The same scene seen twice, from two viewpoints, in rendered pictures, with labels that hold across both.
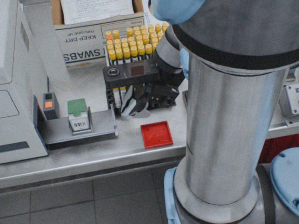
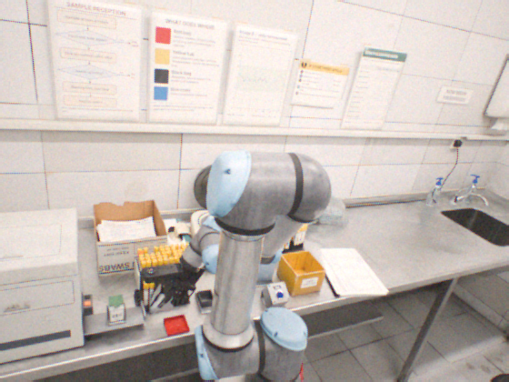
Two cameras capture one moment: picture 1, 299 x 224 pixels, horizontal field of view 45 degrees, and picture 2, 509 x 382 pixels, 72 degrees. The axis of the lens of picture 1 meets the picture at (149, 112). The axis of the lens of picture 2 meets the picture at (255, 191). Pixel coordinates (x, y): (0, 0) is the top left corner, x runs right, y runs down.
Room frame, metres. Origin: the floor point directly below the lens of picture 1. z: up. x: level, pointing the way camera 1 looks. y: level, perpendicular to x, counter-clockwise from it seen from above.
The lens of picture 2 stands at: (-0.31, 0.12, 1.75)
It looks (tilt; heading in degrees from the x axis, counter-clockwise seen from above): 25 degrees down; 338
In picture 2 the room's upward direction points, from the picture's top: 10 degrees clockwise
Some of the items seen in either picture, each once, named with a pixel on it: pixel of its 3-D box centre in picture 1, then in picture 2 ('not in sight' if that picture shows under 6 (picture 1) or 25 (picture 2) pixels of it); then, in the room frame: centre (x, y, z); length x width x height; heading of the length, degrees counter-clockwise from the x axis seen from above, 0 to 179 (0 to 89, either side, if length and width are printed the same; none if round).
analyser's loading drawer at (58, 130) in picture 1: (72, 125); (108, 317); (0.52, 0.18, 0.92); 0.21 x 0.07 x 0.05; 97
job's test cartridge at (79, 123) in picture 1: (79, 116); (116, 309); (0.52, 0.16, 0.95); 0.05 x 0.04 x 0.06; 7
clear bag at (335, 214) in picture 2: not in sight; (332, 206); (1.13, -0.91, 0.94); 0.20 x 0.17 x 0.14; 72
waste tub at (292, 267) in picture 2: not in sight; (300, 272); (0.65, -0.50, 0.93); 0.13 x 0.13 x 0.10; 6
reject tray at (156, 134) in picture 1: (156, 134); (175, 325); (0.50, -0.01, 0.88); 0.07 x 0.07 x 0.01; 7
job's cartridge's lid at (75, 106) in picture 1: (76, 107); (115, 301); (0.52, 0.16, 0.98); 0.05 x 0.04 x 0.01; 7
